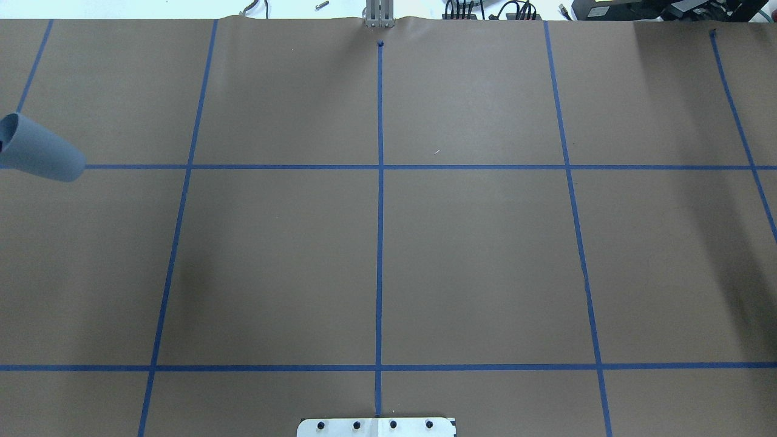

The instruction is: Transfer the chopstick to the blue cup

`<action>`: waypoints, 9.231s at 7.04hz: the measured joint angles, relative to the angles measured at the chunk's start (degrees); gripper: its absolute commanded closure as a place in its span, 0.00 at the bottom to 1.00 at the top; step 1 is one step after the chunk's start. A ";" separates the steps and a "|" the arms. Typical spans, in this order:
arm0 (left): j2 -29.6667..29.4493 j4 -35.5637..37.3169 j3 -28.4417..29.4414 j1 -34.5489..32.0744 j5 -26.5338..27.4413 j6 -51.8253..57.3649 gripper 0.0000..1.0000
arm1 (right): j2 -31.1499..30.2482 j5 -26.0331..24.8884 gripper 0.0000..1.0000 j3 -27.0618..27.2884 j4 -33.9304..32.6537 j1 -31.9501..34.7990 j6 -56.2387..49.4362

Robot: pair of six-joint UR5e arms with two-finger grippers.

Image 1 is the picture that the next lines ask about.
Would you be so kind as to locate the light blue plastic cup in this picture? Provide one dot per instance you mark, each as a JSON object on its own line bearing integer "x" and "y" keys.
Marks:
{"x": 30, "y": 147}

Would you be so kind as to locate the black equipment box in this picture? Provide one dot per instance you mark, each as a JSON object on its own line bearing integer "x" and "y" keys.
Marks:
{"x": 722, "y": 11}

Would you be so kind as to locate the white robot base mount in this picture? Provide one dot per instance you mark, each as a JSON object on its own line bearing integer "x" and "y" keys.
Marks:
{"x": 397, "y": 426}

